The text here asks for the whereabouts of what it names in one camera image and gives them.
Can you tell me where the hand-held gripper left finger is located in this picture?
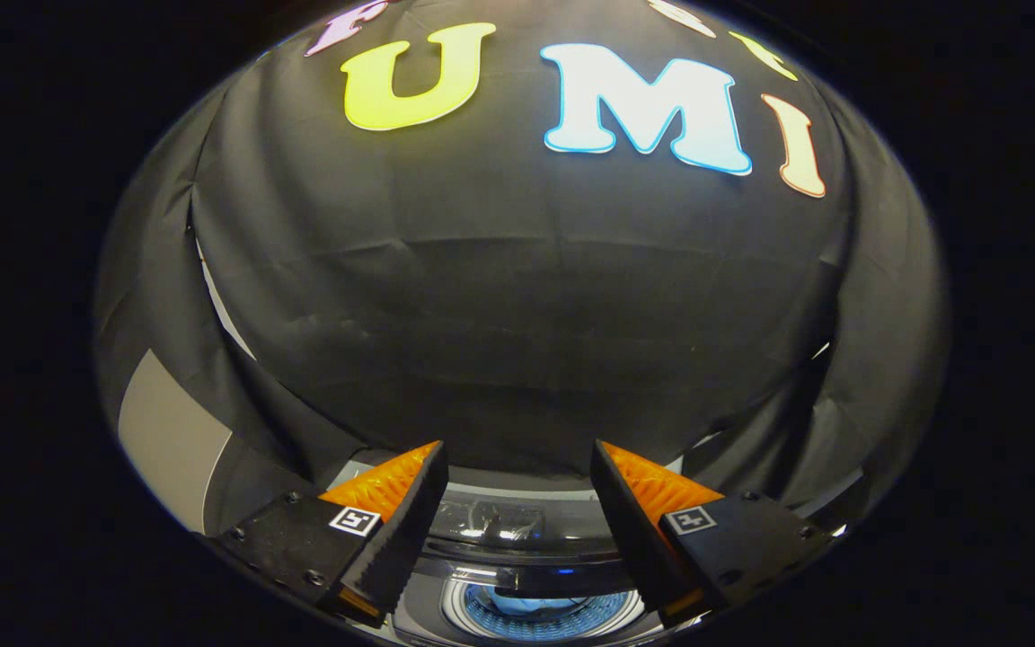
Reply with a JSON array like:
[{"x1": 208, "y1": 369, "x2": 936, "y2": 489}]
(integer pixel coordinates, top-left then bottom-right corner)
[{"x1": 212, "y1": 439, "x2": 451, "y2": 628}]

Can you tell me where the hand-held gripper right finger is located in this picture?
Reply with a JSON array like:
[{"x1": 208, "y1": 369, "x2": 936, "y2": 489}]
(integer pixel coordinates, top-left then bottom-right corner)
[{"x1": 589, "y1": 439, "x2": 844, "y2": 630}]

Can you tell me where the light blue polo shirt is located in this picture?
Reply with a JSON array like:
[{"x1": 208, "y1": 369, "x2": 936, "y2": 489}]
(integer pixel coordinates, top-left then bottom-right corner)
[{"x1": 468, "y1": 584, "x2": 631, "y2": 641}]

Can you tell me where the grey washing machine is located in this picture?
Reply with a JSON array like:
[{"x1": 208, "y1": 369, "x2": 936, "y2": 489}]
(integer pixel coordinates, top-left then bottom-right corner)
[{"x1": 329, "y1": 454, "x2": 718, "y2": 647}]

